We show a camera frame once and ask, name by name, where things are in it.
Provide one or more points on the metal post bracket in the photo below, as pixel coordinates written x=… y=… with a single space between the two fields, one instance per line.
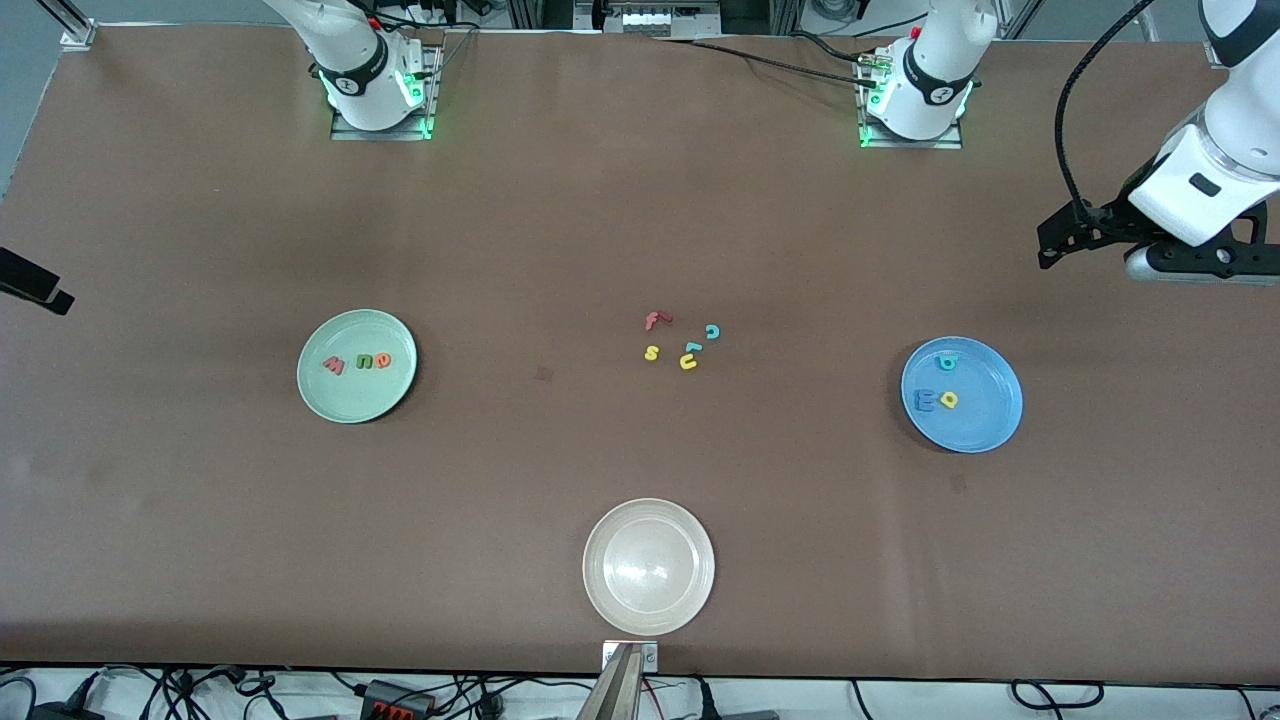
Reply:
x=651 y=655

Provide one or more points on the white plate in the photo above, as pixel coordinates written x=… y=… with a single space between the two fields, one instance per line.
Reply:
x=649 y=567

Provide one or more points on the black red power strip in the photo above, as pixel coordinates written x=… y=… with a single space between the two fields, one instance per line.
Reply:
x=398 y=698

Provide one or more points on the blue plate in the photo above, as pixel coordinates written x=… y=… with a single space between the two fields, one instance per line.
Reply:
x=985 y=425

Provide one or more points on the green plate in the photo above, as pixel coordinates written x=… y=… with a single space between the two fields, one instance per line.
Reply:
x=357 y=395

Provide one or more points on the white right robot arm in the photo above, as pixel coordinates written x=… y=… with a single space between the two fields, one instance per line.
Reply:
x=360 y=60

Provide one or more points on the blue letter m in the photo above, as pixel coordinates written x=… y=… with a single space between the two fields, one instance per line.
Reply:
x=927 y=401

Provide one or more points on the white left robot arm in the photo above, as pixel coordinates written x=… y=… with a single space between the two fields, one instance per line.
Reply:
x=935 y=70

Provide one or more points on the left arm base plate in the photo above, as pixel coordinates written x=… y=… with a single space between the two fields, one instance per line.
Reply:
x=950 y=143

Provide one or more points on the aluminium frame profile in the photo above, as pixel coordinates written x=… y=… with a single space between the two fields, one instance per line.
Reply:
x=68 y=28

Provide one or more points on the aluminium camera post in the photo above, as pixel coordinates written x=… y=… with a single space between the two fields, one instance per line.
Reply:
x=612 y=695

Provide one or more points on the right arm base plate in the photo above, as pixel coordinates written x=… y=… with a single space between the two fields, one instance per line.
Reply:
x=432 y=90

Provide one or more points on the red letter w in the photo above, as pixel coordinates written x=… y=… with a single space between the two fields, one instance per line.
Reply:
x=333 y=365

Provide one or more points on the red letter f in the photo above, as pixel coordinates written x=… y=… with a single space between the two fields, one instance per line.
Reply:
x=654 y=320

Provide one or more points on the grey socket strip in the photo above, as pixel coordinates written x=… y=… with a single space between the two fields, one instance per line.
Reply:
x=655 y=18

